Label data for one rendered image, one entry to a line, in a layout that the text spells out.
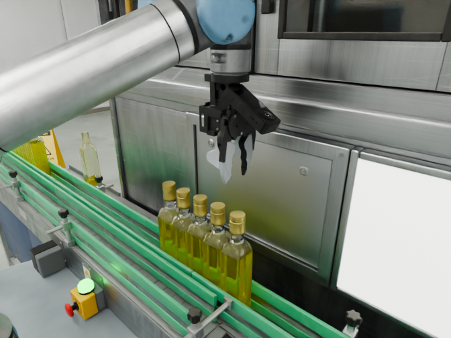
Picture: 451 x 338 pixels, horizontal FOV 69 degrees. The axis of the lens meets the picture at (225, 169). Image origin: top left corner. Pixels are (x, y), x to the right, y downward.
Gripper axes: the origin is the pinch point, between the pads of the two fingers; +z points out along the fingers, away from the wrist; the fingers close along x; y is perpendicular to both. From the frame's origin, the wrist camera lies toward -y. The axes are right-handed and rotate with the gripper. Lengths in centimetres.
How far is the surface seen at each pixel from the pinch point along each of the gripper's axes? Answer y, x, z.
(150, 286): 15.2, 13.7, 29.4
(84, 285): 40, 20, 40
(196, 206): 11.1, 1.6, 10.9
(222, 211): 4.0, 0.3, 10.1
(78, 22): 594, -264, -40
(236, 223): -1.1, 1.4, 10.7
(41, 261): 65, 22, 44
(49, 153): 330, -77, 98
